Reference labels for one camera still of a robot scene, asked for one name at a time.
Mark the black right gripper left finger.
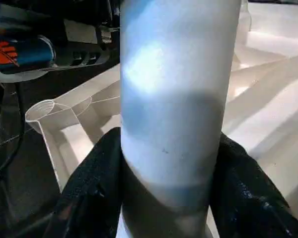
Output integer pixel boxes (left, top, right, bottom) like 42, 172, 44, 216
46, 127, 124, 238

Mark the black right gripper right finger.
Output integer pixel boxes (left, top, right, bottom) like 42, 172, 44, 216
210, 131, 298, 238

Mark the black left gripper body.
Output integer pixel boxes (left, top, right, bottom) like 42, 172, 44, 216
0, 14, 121, 73

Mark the white plastic table top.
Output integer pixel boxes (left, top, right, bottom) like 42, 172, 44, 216
24, 0, 298, 224

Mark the white plastic table leg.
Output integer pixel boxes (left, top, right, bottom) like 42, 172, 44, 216
115, 0, 241, 238

